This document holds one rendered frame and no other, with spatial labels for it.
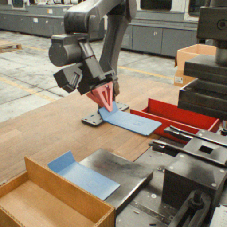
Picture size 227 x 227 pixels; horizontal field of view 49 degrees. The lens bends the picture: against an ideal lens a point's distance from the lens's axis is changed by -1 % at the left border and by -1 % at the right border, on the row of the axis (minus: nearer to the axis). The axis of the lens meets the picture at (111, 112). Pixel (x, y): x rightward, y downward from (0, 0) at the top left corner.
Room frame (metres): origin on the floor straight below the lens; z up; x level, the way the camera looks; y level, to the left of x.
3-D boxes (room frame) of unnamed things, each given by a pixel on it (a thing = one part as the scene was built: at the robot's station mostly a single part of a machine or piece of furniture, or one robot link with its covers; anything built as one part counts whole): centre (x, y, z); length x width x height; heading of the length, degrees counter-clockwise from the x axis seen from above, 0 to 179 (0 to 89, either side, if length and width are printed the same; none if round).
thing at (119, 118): (0.59, -0.04, 1.00); 0.15 x 0.07 x 0.03; 52
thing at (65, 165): (0.44, 0.06, 0.93); 0.15 x 0.07 x 0.03; 52
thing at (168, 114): (0.70, -0.19, 0.93); 0.25 x 0.12 x 0.06; 53
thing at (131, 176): (0.45, 0.02, 0.91); 0.17 x 0.16 x 0.02; 143
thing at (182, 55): (2.87, -1.07, 0.43); 0.59 x 0.54 x 0.58; 139
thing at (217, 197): (0.45, -0.20, 0.94); 0.20 x 0.10 x 0.07; 143
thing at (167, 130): (0.54, -0.17, 0.98); 0.07 x 0.02 x 0.01; 53
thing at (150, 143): (0.48, -0.12, 0.98); 0.07 x 0.02 x 0.01; 53
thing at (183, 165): (0.45, -0.20, 0.98); 0.20 x 0.10 x 0.01; 143
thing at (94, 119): (0.82, 0.02, 0.94); 0.20 x 0.07 x 0.08; 143
